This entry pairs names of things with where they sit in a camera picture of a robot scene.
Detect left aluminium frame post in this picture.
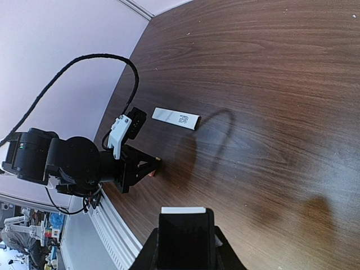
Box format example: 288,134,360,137
118,0,154,21

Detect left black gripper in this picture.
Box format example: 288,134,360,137
115,145,161,194

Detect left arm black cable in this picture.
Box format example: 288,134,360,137
0,53,140,150

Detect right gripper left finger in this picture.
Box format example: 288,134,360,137
129,228,159,270

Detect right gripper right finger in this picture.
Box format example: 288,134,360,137
214,226,247,270

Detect front aluminium rail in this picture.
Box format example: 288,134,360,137
60,188,144,270

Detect orange battery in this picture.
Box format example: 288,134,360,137
149,170,156,177

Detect white remote control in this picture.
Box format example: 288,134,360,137
157,206,216,269

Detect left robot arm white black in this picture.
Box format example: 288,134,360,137
1,128,160,197

